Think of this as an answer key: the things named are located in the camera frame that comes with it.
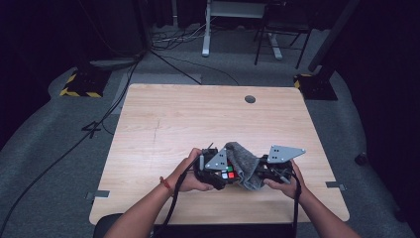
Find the grey tape piece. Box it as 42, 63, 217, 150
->
84, 189, 111, 201
324, 180, 348, 192

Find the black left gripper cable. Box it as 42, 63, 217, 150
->
153, 154, 203, 238

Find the black slanted post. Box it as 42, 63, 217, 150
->
307, 0, 362, 73

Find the bundle of floor cables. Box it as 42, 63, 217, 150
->
151, 18, 216, 52

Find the black metal chair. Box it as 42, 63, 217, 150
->
253, 0, 313, 70

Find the person's dark clothing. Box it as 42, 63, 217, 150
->
153, 223, 294, 238

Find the multicoloured puzzle cube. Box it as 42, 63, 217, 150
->
213, 160, 237, 181

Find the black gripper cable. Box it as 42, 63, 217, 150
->
153, 154, 203, 238
291, 170, 303, 238

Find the black chair seat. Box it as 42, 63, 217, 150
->
93, 212, 124, 238

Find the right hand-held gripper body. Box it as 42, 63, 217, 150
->
260, 144, 307, 185

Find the black yellow striped stand base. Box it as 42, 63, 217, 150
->
59, 67, 112, 99
293, 72, 339, 101

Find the thin black floor cable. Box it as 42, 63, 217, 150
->
149, 49, 241, 87

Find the grey cloth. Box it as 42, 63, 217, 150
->
224, 141, 265, 191

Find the person's left hand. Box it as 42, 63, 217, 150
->
165, 147, 215, 193

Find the person's right hand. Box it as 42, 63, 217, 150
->
262, 160, 307, 200

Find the white desk frame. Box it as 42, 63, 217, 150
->
201, 0, 284, 60

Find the long black floor cable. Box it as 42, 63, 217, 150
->
0, 54, 144, 236

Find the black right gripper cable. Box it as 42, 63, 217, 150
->
291, 170, 303, 238

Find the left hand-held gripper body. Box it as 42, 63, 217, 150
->
192, 142, 233, 191

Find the red bracelet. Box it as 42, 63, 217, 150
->
158, 176, 174, 198

